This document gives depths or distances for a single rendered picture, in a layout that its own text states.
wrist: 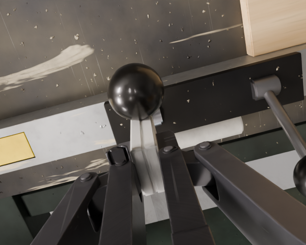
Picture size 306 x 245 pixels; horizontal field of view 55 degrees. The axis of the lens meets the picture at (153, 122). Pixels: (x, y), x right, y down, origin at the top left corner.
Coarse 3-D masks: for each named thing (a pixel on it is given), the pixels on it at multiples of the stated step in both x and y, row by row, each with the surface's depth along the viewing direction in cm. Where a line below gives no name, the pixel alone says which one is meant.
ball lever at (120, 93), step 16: (128, 64) 19; (144, 64) 19; (112, 80) 18; (128, 80) 18; (144, 80) 18; (160, 80) 19; (112, 96) 18; (128, 96) 18; (144, 96) 18; (160, 96) 19; (128, 112) 18; (144, 112) 19; (160, 112) 29
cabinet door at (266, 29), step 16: (240, 0) 31; (256, 0) 30; (272, 0) 30; (288, 0) 30; (304, 0) 30; (256, 16) 30; (272, 16) 30; (288, 16) 30; (304, 16) 30; (256, 32) 31; (272, 32) 31; (288, 32) 31; (304, 32) 31; (256, 48) 31; (272, 48) 31
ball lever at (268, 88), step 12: (252, 84) 29; (264, 84) 29; (276, 84) 28; (264, 96) 29; (276, 108) 27; (288, 120) 26; (288, 132) 26; (300, 144) 24; (300, 156) 24; (300, 168) 23; (300, 180) 22; (300, 192) 23
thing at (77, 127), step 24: (288, 48) 31; (192, 72) 32; (96, 96) 33; (0, 120) 34; (24, 120) 31; (48, 120) 30; (72, 120) 31; (96, 120) 31; (48, 144) 31; (72, 144) 31; (96, 144) 32; (0, 168) 32
